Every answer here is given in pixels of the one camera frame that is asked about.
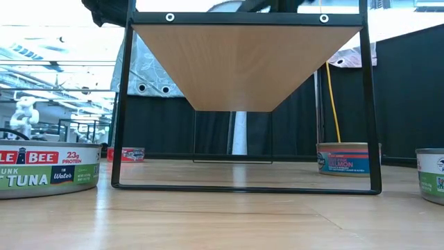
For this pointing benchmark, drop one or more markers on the black background frame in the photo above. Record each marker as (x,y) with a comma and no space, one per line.
(66,132)

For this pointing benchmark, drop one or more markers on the wooden shelf riser black frame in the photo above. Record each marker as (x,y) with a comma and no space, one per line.
(243,69)

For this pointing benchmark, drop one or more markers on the pink salmon can pull-tab lid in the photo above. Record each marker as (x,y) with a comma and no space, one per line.
(341,161)

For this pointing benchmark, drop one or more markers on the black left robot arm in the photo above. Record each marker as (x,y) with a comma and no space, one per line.
(104,10)

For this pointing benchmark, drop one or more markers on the red seafood can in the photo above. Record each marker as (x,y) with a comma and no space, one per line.
(133,155)

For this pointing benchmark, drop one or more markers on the grey metal pole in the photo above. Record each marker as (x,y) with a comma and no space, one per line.
(318,114)

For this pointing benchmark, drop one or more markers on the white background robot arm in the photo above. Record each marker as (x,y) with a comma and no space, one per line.
(24,114)

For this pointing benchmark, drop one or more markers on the pinkish tarp with grommet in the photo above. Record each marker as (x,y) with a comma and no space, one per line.
(350,57)

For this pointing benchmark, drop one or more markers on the black curtain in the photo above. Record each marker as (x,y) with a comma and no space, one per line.
(156,125)
(406,104)

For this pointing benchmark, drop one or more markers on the black aluminium table frame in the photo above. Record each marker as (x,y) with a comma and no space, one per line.
(295,158)

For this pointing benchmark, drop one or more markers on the Bumble Bee tuna can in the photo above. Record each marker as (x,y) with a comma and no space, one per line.
(41,166)
(431,177)

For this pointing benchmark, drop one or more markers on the grey patterned tarp with grommets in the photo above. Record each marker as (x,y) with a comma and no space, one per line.
(149,74)

